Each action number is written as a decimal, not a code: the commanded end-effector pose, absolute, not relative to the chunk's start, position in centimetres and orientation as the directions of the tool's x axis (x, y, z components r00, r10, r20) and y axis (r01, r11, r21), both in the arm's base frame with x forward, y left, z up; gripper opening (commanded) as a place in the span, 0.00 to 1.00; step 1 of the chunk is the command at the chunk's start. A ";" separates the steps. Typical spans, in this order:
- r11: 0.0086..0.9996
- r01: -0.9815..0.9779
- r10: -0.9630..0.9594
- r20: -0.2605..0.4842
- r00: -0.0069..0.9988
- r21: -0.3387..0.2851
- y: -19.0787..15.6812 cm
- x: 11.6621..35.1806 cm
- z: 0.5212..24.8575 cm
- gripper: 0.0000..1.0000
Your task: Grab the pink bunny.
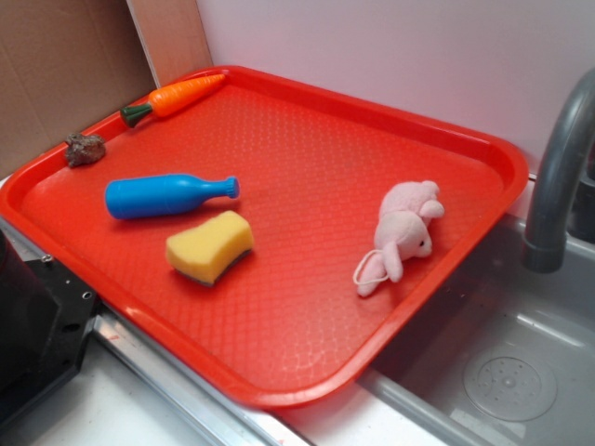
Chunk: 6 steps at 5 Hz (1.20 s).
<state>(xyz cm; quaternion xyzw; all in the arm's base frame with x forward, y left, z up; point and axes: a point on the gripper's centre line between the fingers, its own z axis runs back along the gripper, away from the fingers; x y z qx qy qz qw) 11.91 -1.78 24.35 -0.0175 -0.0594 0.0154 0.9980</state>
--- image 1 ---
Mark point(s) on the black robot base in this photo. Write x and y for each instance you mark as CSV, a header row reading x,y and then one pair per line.
x,y
47,314

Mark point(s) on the pink plush bunny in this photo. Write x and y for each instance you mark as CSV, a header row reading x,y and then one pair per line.
x,y
402,233

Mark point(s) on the red plastic tray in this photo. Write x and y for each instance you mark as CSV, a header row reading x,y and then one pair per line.
x,y
283,326

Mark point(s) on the yellow sponge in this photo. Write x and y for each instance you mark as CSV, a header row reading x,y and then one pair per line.
x,y
204,253

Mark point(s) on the blue plastic bottle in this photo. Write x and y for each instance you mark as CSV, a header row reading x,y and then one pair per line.
x,y
164,195

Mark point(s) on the orange toy carrot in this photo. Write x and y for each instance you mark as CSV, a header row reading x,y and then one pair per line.
x,y
170,99

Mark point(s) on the small brown toy frog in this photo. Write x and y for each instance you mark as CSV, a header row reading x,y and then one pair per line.
x,y
84,149

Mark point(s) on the grey faucet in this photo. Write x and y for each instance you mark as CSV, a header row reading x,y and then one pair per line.
x,y
562,202

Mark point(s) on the grey toy sink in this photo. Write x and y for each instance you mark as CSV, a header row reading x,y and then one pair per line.
x,y
499,355

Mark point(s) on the cardboard panel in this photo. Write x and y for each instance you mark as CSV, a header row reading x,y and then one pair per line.
x,y
67,64

